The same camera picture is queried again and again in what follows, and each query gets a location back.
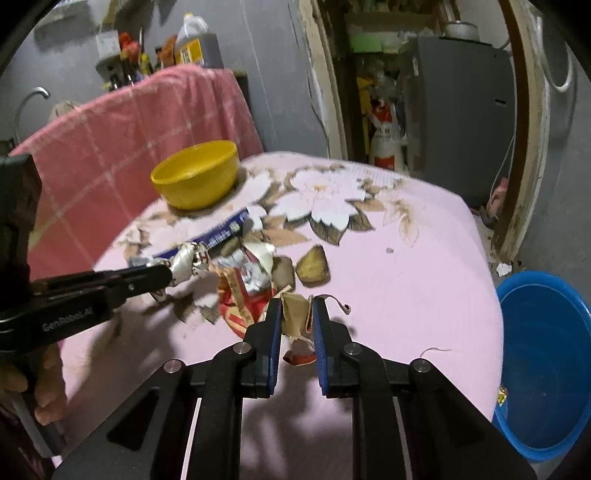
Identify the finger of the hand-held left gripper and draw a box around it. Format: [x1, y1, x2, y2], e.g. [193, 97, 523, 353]
[104, 273, 175, 309]
[31, 263, 172, 292]

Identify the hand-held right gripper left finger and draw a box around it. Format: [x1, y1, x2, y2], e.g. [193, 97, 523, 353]
[51, 298, 283, 480]

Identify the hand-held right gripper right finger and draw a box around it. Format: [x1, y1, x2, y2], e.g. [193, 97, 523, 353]
[313, 296, 539, 480]

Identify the brown paper piece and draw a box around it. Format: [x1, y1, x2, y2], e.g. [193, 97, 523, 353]
[279, 291, 352, 344]

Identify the silver wrapper with red print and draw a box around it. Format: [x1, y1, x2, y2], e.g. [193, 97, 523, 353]
[168, 240, 213, 287]

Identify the brown wedge-shaped peel piece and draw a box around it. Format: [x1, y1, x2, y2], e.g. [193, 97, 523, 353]
[295, 244, 331, 284]

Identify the yellow plastic bowl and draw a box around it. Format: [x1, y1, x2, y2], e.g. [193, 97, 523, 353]
[150, 141, 240, 210]

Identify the person's left hand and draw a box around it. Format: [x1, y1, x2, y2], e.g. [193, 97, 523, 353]
[0, 344, 69, 426]

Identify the small red wrapper scrap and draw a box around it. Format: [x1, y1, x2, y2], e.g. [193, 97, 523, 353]
[283, 350, 319, 368]

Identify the red snack wrapper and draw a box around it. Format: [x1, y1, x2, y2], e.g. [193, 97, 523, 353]
[216, 270, 278, 340]

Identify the dark brown peel piece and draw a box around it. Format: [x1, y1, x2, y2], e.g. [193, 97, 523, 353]
[271, 255, 296, 289]

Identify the blue snack wrapper strip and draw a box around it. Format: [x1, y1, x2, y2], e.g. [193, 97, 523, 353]
[157, 205, 259, 259]

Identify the pink floral blanket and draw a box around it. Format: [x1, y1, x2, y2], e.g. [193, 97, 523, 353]
[51, 151, 504, 467]

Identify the pink checked cloth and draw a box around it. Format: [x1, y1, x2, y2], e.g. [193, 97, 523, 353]
[9, 65, 264, 278]

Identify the beige rag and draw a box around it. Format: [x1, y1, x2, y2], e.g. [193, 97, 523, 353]
[51, 100, 81, 121]

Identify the metal faucet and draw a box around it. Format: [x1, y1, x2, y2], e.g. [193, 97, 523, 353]
[13, 87, 51, 144]

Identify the row of condiment bottles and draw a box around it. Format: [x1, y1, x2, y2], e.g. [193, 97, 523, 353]
[97, 30, 176, 90]

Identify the white and red sack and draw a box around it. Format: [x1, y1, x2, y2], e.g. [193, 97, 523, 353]
[369, 99, 409, 171]

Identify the blue plastic basin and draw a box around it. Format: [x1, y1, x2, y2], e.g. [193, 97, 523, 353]
[492, 271, 591, 462]

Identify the cooking oil bottle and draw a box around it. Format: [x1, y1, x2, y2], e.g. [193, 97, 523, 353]
[174, 13, 225, 70]

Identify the pink slipper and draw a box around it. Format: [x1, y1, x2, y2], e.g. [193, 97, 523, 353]
[489, 178, 509, 217]

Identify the grey refrigerator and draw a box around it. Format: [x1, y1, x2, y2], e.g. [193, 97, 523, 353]
[402, 37, 515, 208]

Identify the green plastic container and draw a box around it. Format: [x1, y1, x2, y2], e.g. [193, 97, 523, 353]
[349, 34, 384, 54]

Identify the metal pot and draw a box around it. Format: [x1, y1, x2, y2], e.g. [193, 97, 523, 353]
[443, 21, 481, 41]

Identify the white hanging loop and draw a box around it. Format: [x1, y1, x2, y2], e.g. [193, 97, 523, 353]
[540, 28, 575, 93]

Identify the wooden door frame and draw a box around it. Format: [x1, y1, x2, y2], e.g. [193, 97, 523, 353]
[298, 0, 552, 266]

